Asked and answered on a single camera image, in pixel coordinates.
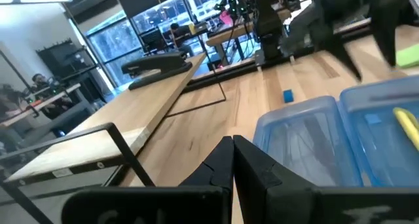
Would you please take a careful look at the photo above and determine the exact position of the person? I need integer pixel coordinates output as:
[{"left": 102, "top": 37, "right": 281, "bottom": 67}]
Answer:
[
  {"left": 162, "top": 22, "right": 196, "bottom": 58},
  {"left": 31, "top": 73, "right": 75, "bottom": 120}
]

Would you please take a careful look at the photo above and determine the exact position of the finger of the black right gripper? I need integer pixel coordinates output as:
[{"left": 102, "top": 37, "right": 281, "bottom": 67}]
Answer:
[
  {"left": 322, "top": 37, "right": 363, "bottom": 83},
  {"left": 369, "top": 4, "right": 405, "bottom": 67}
]

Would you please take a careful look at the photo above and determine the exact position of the black equipment with green lights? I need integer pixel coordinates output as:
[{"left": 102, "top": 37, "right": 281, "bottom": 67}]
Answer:
[{"left": 212, "top": 0, "right": 253, "bottom": 22}]

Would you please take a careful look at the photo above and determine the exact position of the yellow box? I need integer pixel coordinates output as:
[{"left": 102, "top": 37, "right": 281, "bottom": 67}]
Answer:
[{"left": 188, "top": 20, "right": 210, "bottom": 35}]

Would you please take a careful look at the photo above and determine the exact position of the black computer monitor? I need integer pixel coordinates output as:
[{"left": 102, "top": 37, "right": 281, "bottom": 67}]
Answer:
[{"left": 139, "top": 26, "right": 168, "bottom": 54}]

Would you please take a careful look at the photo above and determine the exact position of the pink object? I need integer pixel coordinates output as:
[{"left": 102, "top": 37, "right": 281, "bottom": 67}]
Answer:
[{"left": 218, "top": 9, "right": 234, "bottom": 27}]

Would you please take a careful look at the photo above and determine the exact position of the black shelving cabinet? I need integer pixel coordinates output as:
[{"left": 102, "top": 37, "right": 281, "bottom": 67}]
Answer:
[{"left": 35, "top": 37, "right": 114, "bottom": 97}]

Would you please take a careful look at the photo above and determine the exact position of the green sticky note pad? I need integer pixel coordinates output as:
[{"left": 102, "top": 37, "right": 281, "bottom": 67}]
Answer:
[{"left": 395, "top": 43, "right": 419, "bottom": 69}]

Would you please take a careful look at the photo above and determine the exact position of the wooden background table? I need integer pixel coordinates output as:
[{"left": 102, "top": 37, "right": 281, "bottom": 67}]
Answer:
[{"left": 205, "top": 7, "right": 292, "bottom": 66}]

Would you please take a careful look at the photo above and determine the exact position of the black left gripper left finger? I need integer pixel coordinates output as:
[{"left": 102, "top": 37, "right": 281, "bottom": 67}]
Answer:
[{"left": 61, "top": 135, "right": 234, "bottom": 224}]

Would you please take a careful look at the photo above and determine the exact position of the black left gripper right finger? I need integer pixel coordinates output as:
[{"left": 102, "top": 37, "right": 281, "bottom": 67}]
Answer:
[{"left": 232, "top": 134, "right": 419, "bottom": 224}]

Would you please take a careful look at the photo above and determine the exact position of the light background table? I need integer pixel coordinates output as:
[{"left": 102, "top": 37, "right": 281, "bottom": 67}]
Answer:
[{"left": 0, "top": 83, "right": 82, "bottom": 128}]

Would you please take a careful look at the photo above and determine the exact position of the wooden shelf riser black frame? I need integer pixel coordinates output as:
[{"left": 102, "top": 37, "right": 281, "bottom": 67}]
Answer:
[{"left": 0, "top": 52, "right": 227, "bottom": 224}]

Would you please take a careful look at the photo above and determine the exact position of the white ceiling light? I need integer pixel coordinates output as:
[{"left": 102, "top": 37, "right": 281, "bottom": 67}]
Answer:
[{"left": 0, "top": 0, "right": 75, "bottom": 5}]

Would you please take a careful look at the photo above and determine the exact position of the blue translucent pencil case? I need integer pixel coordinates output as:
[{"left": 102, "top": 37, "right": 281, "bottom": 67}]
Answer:
[{"left": 252, "top": 75, "right": 419, "bottom": 188}]

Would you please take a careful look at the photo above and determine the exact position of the yellow pencil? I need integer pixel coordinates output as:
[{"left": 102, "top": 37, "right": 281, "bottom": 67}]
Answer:
[{"left": 392, "top": 107, "right": 419, "bottom": 151}]

